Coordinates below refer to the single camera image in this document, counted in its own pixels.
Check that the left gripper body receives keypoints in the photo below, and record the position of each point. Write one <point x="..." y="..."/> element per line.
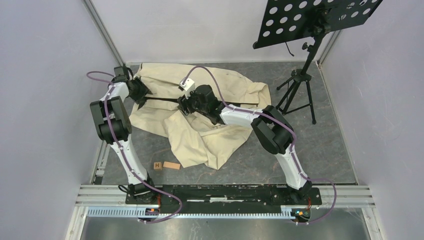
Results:
<point x="138" y="88"/>

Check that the white slotted cable duct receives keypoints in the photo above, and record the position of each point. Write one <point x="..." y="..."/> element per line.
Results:
<point x="152" y="214"/>

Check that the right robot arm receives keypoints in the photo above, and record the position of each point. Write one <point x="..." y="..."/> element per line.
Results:
<point x="274" y="133"/>

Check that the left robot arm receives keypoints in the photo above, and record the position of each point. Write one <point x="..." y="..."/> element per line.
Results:
<point x="112" y="124"/>

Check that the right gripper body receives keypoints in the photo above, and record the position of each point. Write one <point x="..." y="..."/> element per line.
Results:
<point x="192" y="103"/>

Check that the cream zip-up jacket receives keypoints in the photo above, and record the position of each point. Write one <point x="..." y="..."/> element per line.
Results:
<point x="194" y="140"/>

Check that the wooden letter cube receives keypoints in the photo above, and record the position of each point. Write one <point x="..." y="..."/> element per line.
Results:
<point x="157" y="166"/>

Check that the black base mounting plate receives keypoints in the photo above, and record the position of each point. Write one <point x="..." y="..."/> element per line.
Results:
<point x="224" y="199"/>

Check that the wooden rectangular block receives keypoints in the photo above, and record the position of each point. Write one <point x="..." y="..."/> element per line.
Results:
<point x="171" y="165"/>

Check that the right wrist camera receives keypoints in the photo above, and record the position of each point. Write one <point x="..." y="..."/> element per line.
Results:
<point x="187" y="86"/>

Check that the aluminium frame rail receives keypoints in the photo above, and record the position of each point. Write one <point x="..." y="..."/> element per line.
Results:
<point x="101" y="27"/>

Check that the black perforated music stand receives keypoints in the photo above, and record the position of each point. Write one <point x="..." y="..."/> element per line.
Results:
<point x="290" y="20"/>

